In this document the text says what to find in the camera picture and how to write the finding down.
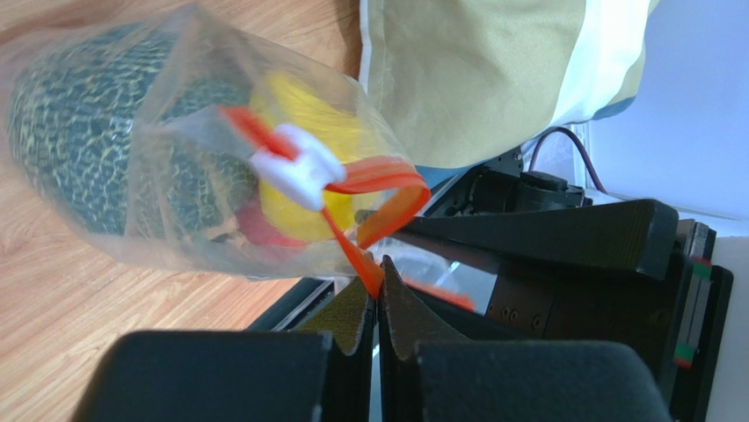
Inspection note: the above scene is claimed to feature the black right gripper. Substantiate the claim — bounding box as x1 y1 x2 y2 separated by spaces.
485 219 733 421

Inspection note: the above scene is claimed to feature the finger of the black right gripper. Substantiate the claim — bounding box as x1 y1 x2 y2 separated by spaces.
369 200 679 280

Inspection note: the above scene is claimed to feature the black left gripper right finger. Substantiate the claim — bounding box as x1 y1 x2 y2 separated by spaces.
377 257 670 421

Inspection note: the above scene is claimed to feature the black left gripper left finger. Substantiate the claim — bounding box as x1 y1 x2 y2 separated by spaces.
73 280 373 421

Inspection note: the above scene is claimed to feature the yellow fake pear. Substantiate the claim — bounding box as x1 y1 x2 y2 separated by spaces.
250 72 387 243

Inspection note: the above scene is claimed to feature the clear zip top bag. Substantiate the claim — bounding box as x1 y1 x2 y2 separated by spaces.
0 3 476 312

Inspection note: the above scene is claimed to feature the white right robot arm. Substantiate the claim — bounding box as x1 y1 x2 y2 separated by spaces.
373 156 733 421

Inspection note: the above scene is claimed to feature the red fake apple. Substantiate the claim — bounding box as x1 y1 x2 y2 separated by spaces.
235 198 307 248

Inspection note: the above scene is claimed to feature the green netted fake melon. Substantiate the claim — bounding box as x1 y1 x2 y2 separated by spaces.
6 24 257 238

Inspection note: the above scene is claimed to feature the striped blue beige pillow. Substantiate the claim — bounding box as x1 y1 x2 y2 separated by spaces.
360 0 656 169

